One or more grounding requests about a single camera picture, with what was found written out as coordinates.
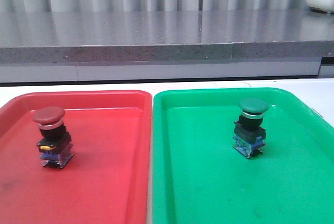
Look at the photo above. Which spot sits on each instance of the green mushroom push button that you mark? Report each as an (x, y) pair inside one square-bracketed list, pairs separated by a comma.
[(249, 137)]

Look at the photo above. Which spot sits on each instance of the red mushroom push button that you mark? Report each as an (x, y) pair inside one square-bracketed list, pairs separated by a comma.
[(56, 146)]

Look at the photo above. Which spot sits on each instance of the green plastic tray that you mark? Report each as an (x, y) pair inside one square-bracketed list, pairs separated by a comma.
[(198, 177)]

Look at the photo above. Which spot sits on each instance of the red plastic tray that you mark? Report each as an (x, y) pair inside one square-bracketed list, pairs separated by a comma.
[(106, 181)]

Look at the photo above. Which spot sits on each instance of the grey stone counter slab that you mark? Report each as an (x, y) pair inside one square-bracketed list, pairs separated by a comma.
[(159, 36)]

